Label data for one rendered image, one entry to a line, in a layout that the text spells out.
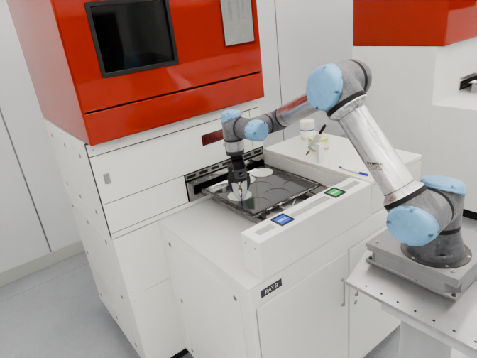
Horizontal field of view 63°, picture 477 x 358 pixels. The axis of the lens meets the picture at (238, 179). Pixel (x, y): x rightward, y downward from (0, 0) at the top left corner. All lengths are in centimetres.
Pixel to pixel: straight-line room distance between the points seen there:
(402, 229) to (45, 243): 266
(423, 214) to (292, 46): 320
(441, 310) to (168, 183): 109
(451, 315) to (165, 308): 123
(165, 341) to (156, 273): 38
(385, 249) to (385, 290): 12
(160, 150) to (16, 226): 174
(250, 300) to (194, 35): 99
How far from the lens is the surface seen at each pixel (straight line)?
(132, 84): 149
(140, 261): 176
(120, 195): 161
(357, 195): 149
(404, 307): 120
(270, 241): 122
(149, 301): 188
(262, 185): 169
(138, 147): 158
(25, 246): 322
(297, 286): 141
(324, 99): 108
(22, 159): 302
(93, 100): 145
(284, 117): 141
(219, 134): 176
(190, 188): 173
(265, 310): 134
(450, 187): 117
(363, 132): 108
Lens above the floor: 161
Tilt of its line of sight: 24 degrees down
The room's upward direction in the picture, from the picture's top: 7 degrees counter-clockwise
